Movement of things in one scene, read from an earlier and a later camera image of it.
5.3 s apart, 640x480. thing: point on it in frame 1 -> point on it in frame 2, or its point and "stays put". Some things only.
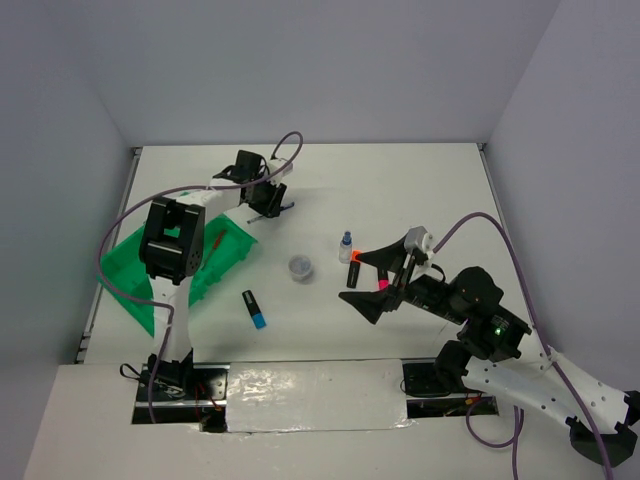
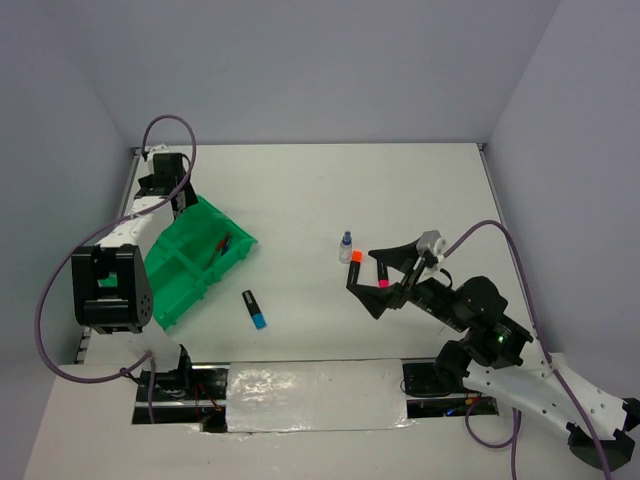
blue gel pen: [281, 209] -> [226, 244]
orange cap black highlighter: [353, 271] stays put
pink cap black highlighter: [383, 281] stays put
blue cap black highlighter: [254, 309] stays put
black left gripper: [271, 208] -> [192, 199]
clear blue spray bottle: [346, 248] stays put
